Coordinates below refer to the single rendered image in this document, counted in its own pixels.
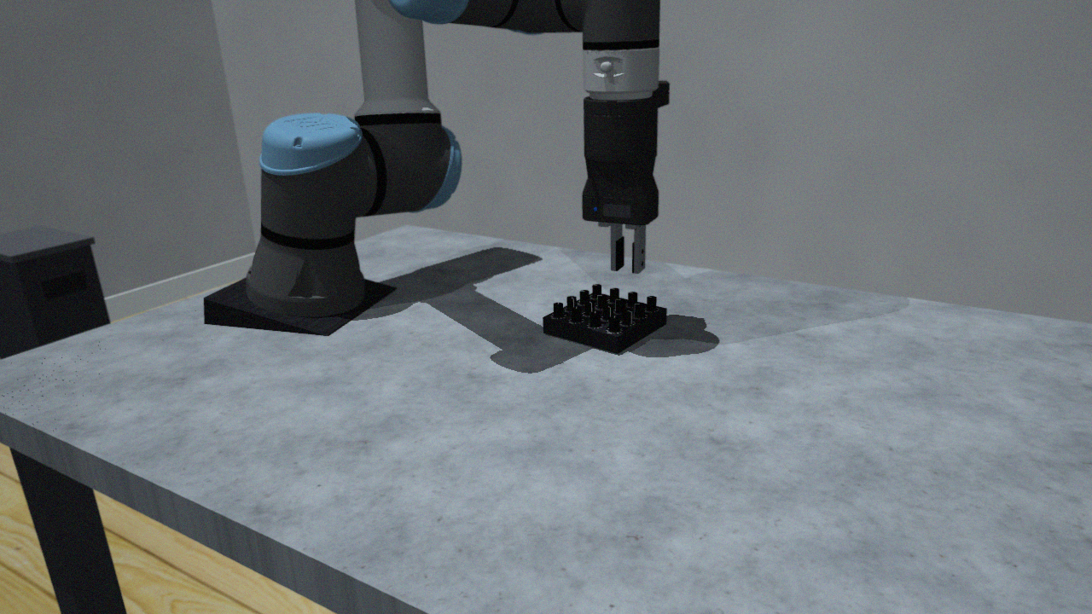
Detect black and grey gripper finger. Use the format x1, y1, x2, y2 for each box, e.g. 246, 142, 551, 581
598, 222, 624, 271
625, 224, 646, 274

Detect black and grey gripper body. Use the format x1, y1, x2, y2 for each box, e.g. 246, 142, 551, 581
582, 48, 670, 225

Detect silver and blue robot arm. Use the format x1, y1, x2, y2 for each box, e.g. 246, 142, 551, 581
246, 0, 660, 317

